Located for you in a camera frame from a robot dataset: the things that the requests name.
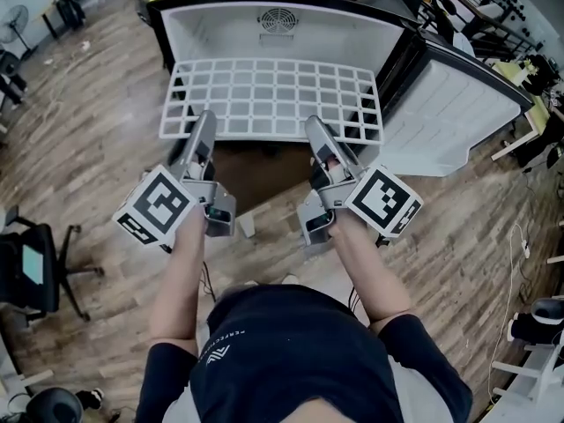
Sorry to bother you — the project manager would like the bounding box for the black mini fridge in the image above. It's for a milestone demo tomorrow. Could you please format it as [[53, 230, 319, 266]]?
[[146, 0, 535, 180]]

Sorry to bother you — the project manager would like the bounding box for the person's navy shirt torso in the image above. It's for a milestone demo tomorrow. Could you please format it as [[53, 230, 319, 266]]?
[[136, 283, 475, 423]]

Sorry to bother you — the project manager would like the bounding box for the person's right hand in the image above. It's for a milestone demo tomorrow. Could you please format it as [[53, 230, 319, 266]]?
[[325, 160, 353, 182]]

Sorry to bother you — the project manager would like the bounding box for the white cable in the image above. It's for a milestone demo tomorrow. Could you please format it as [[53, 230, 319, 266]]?
[[487, 221, 531, 397]]

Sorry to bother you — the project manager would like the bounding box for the black office chair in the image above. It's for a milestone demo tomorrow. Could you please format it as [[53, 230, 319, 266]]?
[[0, 204, 106, 323]]

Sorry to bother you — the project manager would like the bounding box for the dark swivel chair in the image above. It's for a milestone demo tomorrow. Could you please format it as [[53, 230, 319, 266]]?
[[0, 49, 28, 106]]

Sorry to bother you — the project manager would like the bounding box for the black standing fan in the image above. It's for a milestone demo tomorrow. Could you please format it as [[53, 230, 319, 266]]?
[[0, 4, 40, 60]]

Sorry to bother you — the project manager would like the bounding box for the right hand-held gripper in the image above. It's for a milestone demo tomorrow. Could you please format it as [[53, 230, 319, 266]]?
[[297, 115, 424, 244]]

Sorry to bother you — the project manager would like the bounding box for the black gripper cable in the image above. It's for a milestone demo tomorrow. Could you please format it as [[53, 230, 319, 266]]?
[[200, 261, 218, 304], [346, 285, 367, 326]]

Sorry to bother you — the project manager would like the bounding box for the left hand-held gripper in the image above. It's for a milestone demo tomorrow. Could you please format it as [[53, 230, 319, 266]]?
[[112, 109, 237, 247]]

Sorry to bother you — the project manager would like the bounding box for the black and white shoe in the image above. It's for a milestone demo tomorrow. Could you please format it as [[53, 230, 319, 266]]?
[[76, 387, 106, 410]]

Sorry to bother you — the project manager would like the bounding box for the white desk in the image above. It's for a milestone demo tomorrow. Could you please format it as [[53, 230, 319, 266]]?
[[490, 340, 564, 414]]

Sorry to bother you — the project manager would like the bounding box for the yellow-green table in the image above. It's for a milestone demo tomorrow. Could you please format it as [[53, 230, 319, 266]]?
[[490, 59, 564, 162]]

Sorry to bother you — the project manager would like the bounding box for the white wire grid shelf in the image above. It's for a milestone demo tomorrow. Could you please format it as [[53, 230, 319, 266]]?
[[158, 58, 383, 145]]

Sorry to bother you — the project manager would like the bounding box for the white and black robot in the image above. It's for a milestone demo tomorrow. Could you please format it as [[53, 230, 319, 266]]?
[[506, 297, 564, 357]]

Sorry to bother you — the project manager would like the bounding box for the person's right forearm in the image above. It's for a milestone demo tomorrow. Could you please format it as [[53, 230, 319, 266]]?
[[328, 216, 416, 330]]

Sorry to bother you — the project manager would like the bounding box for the black metal railing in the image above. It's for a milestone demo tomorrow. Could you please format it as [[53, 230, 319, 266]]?
[[434, 0, 550, 63]]

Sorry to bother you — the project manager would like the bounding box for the person's left forearm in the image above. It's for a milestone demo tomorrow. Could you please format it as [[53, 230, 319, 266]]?
[[148, 211, 209, 357]]

